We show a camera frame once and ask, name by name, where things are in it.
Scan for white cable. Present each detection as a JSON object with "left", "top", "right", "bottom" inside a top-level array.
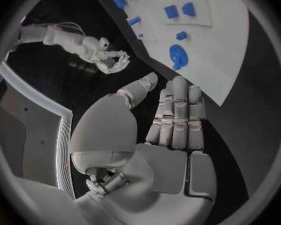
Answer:
[{"left": 56, "top": 21, "right": 87, "bottom": 38}]

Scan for blue gear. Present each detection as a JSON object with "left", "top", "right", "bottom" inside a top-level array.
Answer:
[{"left": 168, "top": 43, "right": 190, "bottom": 72}]

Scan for blue plug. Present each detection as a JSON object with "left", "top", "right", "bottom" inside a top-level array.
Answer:
[{"left": 181, "top": 1, "right": 197, "bottom": 17}]

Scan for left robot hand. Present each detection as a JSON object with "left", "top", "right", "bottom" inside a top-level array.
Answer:
[{"left": 68, "top": 72, "right": 218, "bottom": 225}]

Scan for blue square block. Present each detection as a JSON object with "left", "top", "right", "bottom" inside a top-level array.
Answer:
[{"left": 163, "top": 4, "right": 180, "bottom": 20}]

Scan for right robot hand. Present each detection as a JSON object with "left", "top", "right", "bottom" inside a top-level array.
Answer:
[{"left": 93, "top": 49, "right": 132, "bottom": 75}]

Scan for blue short cylinder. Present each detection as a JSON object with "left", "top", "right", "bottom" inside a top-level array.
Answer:
[{"left": 126, "top": 16, "right": 142, "bottom": 27}]

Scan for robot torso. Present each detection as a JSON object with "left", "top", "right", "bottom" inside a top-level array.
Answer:
[{"left": 0, "top": 59, "right": 77, "bottom": 201}]

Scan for white task board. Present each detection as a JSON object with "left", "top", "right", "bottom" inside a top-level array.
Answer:
[{"left": 97, "top": 0, "right": 251, "bottom": 108}]

